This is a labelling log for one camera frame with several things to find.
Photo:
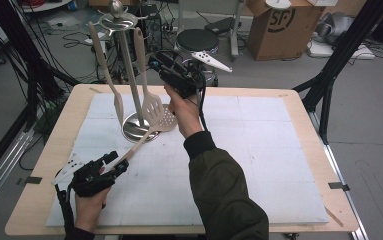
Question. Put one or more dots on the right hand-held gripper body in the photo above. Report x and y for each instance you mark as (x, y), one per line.
(184, 80)

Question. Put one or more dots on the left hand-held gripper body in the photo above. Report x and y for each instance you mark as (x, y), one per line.
(89, 180)

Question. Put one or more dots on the steel utensil stand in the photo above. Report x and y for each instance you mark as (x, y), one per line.
(129, 66)

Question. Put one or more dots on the beige perforated skimmer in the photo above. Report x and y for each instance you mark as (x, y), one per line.
(165, 120)

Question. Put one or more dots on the beige solid spatula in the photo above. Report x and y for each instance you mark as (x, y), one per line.
(119, 106)

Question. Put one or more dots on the person's left hand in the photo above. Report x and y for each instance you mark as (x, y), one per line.
(89, 213)

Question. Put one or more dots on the person's right hand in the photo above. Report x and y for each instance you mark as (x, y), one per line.
(185, 113)

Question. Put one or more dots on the black computer tower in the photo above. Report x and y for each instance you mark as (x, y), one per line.
(154, 26)

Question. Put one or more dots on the black round stool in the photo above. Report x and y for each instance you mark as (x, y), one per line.
(195, 38)

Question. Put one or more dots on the black flat case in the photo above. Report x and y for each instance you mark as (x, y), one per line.
(219, 25)

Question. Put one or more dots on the grey metal stand leg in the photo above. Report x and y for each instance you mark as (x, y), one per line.
(235, 30)

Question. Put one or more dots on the white foam mat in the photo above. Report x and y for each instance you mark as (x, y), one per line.
(262, 133)

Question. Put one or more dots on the large cardboard box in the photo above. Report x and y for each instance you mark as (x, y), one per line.
(279, 36)

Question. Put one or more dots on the white round-base stand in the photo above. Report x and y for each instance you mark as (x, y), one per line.
(278, 3)

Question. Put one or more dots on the grey rounded device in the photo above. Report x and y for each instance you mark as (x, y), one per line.
(334, 26)

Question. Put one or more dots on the white flat box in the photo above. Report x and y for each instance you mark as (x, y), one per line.
(345, 51)

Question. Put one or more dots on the black table bracket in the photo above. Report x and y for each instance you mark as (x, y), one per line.
(32, 180)
(338, 186)

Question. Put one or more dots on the aluminium rail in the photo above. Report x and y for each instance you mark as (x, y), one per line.
(2, 173)
(342, 186)

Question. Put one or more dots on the black frame stand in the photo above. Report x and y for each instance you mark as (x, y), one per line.
(339, 56)
(29, 66)

